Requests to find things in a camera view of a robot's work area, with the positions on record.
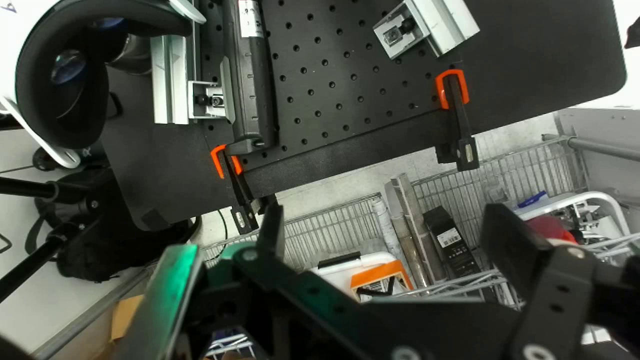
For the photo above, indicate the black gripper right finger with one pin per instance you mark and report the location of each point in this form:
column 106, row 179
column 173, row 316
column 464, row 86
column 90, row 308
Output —
column 541, row 271

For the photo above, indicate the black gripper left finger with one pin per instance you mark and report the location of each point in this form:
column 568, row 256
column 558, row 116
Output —
column 263, row 263

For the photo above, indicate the orange black clamp left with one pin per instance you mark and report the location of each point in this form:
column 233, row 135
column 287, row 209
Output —
column 228, row 166

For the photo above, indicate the orange black clamp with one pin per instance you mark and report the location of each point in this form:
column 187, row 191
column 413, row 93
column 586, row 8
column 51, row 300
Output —
column 228, row 166
column 453, row 99

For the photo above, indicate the black perforated breadboard plate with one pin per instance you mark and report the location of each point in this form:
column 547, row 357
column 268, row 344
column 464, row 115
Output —
column 343, row 102

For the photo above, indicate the orange black clamp right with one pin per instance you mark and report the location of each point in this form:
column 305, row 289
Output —
column 453, row 99

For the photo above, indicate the wire mesh basket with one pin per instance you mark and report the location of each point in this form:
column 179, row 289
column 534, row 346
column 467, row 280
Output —
column 422, row 239

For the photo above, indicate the black camera headset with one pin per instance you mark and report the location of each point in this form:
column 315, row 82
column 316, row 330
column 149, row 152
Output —
column 61, row 79

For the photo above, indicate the silver aluminium mount bracket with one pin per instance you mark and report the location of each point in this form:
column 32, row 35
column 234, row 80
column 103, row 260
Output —
column 443, row 24

